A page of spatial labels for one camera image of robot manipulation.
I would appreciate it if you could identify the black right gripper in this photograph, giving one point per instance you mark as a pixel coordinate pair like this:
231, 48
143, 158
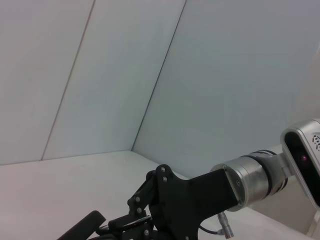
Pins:
190, 200

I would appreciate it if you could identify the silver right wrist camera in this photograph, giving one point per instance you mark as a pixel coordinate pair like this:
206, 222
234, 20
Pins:
300, 155

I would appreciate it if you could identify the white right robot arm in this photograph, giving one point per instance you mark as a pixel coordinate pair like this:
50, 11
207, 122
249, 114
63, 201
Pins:
252, 180

